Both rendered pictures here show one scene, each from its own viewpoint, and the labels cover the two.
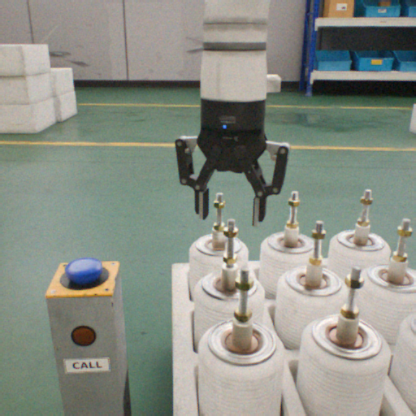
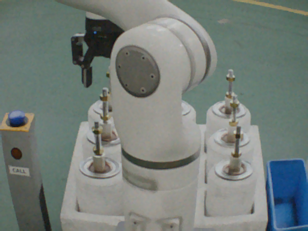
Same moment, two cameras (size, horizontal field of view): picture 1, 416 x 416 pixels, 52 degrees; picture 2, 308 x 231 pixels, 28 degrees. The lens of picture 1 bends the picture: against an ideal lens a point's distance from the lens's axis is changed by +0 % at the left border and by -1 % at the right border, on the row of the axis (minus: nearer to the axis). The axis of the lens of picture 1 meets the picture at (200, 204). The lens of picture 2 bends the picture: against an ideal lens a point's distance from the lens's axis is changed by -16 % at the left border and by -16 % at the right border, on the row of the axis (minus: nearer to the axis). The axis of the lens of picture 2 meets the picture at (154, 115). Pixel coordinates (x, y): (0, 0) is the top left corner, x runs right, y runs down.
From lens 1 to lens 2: 0.77 m
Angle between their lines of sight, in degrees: 8
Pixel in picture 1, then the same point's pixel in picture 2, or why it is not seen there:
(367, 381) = not seen: hidden behind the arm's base
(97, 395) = (25, 189)
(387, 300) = (218, 152)
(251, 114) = (111, 25)
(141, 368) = (60, 200)
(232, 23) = not seen: outside the picture
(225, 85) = not seen: hidden behind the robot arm
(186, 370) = (73, 186)
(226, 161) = (99, 50)
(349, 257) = (215, 122)
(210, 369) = (78, 178)
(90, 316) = (18, 142)
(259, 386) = (104, 190)
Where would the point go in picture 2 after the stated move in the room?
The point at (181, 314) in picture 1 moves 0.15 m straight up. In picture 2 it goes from (77, 157) to (74, 88)
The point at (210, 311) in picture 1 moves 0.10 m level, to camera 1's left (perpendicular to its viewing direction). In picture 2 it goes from (89, 152) to (43, 147)
